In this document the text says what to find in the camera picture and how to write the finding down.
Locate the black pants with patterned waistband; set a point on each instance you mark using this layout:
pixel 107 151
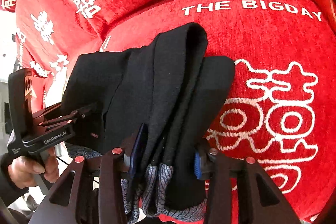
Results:
pixel 172 91

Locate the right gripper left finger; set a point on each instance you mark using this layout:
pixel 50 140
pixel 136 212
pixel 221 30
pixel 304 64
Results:
pixel 89 191

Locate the red blanket with white print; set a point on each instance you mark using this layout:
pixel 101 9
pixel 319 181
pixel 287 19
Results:
pixel 281 106

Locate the black sleeve left forearm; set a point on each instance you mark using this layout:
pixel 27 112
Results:
pixel 8 190

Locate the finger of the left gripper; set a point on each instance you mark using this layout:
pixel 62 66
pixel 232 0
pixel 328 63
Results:
pixel 52 115

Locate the person's left hand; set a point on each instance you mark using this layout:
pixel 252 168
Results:
pixel 22 170

